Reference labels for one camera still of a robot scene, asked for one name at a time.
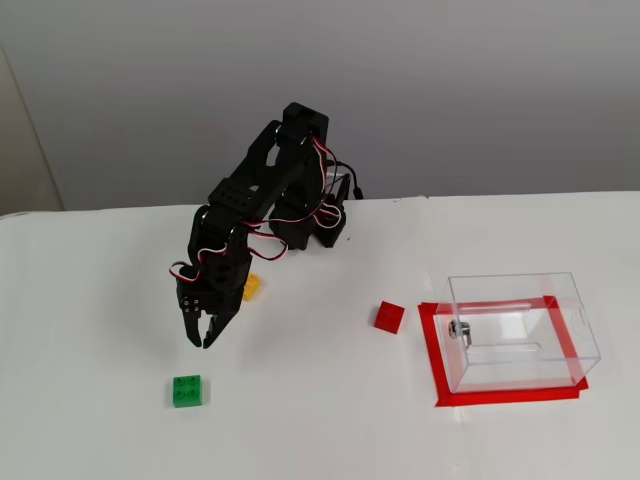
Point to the transparent plastic box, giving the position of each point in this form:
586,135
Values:
525,335

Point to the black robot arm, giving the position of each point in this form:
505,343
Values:
250,190

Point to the red lego brick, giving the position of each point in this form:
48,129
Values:
388,317

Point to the red base mat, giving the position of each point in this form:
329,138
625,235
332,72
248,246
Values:
505,397

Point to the black table clamp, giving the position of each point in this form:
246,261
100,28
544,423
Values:
332,235

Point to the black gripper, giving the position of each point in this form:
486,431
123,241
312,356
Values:
206,304

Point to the yellow lego brick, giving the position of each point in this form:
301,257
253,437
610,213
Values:
254,289

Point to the silver cam lock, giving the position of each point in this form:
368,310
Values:
459,331

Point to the green lego brick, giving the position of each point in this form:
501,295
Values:
187,391

